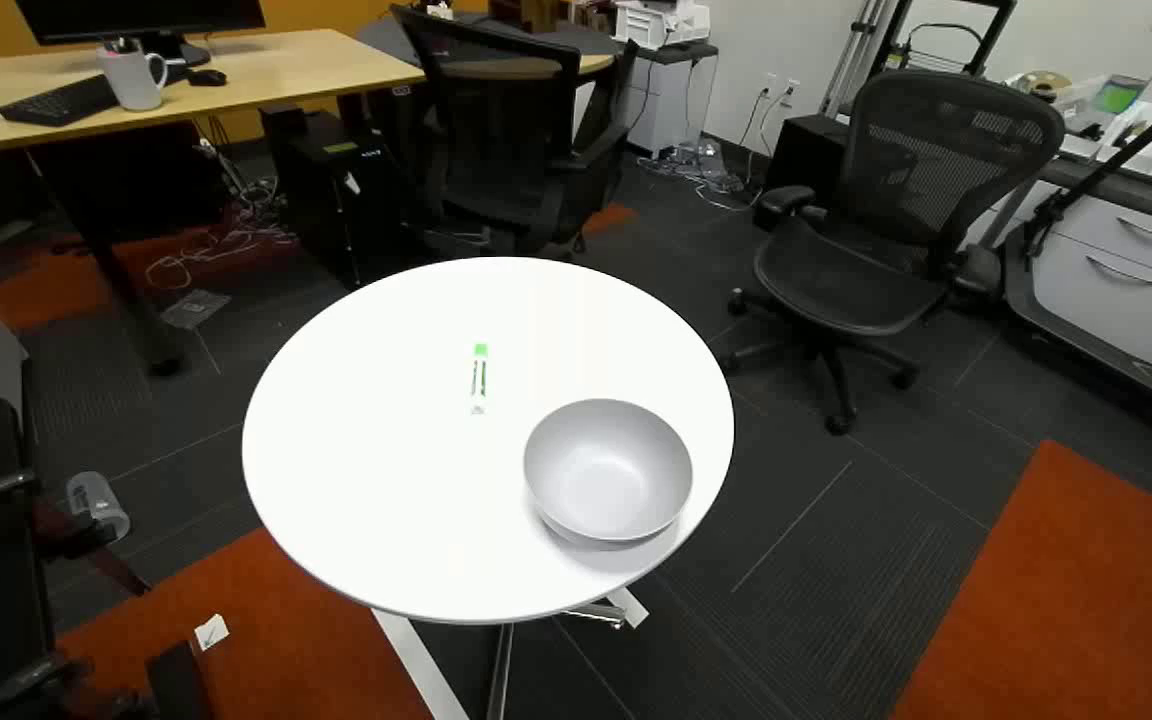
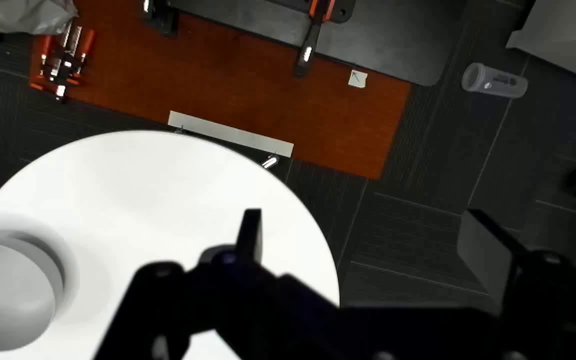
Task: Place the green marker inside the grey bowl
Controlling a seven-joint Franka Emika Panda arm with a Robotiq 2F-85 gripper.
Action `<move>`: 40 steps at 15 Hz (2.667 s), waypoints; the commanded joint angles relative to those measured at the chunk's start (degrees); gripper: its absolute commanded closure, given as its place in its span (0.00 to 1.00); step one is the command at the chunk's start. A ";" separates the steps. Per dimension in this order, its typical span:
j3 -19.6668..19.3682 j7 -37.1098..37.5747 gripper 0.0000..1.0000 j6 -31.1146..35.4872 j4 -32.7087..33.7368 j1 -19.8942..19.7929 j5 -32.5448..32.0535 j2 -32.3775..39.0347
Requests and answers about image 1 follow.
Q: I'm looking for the black computer monitor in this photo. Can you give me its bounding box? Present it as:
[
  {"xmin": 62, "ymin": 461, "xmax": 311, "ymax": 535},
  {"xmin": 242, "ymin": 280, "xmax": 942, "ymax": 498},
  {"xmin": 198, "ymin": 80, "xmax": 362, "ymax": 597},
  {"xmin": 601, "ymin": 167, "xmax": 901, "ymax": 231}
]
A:
[{"xmin": 10, "ymin": 0, "xmax": 267, "ymax": 70}]

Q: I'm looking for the grey bowl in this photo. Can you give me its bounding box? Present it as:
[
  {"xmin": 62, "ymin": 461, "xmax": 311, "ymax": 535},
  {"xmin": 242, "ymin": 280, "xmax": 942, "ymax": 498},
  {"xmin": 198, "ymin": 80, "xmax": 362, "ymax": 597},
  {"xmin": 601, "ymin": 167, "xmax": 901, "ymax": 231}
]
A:
[{"xmin": 518, "ymin": 394, "xmax": 695, "ymax": 547}]

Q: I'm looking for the black mesh office chair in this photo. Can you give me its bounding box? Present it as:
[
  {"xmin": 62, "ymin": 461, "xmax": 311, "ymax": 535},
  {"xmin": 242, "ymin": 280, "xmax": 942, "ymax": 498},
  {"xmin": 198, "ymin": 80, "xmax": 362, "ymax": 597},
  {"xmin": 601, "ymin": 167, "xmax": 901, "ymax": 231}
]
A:
[{"xmin": 720, "ymin": 66, "xmax": 1066, "ymax": 438}]

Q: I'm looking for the small white card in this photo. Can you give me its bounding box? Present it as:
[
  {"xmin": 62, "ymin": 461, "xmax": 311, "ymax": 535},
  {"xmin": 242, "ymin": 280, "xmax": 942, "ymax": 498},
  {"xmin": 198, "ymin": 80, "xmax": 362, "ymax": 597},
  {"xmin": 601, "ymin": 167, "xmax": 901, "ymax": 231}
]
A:
[{"xmin": 190, "ymin": 613, "xmax": 232, "ymax": 655}]

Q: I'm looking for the white drawer cabinet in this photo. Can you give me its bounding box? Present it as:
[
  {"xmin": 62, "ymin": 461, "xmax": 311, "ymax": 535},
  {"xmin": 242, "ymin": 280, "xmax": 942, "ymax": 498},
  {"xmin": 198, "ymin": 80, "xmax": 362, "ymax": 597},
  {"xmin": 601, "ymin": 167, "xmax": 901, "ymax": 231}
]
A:
[{"xmin": 1001, "ymin": 156, "xmax": 1152, "ymax": 433}]

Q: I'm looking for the round white table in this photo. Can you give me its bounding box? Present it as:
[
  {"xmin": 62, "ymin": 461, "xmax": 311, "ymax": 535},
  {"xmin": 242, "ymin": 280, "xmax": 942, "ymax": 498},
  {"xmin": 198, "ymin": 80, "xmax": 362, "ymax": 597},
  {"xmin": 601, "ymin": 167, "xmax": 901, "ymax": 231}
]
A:
[{"xmin": 235, "ymin": 250, "xmax": 738, "ymax": 720}]

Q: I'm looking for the white printer box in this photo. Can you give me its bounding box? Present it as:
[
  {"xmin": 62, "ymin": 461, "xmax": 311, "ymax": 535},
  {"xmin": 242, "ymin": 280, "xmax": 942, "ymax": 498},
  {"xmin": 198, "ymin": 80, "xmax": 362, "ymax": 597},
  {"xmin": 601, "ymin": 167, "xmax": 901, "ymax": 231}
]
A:
[{"xmin": 610, "ymin": 0, "xmax": 715, "ymax": 55}]

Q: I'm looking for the black padded office chair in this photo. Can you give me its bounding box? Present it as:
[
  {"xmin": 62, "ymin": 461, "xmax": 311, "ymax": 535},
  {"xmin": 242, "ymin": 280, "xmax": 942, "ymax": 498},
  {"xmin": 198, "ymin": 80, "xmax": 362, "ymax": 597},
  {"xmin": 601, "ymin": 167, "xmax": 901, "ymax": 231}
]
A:
[{"xmin": 393, "ymin": 4, "xmax": 638, "ymax": 259}]

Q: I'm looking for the wooden desk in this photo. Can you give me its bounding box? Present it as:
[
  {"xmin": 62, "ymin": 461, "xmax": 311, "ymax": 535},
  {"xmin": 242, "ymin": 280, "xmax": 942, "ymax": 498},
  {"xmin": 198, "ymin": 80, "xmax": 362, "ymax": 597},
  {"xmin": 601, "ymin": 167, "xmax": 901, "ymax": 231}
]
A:
[{"xmin": 0, "ymin": 23, "xmax": 427, "ymax": 379}]

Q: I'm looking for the black keyboard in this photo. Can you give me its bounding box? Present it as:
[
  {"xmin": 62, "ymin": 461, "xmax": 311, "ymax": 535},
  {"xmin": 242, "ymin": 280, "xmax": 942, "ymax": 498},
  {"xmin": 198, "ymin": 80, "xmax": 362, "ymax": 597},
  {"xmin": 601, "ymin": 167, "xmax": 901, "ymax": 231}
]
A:
[{"xmin": 0, "ymin": 70, "xmax": 123, "ymax": 132}]

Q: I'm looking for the white mug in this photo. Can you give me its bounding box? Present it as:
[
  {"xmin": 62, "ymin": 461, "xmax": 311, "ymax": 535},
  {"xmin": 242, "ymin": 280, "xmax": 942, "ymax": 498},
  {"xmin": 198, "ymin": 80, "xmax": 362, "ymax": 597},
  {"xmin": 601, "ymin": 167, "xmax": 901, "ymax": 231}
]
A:
[{"xmin": 94, "ymin": 40, "xmax": 174, "ymax": 115}]

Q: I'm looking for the black tripod stand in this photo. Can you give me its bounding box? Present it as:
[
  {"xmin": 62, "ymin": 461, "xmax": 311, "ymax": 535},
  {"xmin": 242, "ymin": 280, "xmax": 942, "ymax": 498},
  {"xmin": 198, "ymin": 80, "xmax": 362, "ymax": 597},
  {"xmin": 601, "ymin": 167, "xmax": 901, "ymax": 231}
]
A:
[{"xmin": 1017, "ymin": 70, "xmax": 1152, "ymax": 262}]

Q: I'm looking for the black computer tower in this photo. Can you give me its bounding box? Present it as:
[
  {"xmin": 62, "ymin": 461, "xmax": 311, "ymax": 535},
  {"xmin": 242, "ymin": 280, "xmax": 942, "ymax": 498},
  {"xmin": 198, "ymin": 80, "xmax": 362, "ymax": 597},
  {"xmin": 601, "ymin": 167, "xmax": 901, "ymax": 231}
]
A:
[{"xmin": 258, "ymin": 106, "xmax": 399, "ymax": 289}]

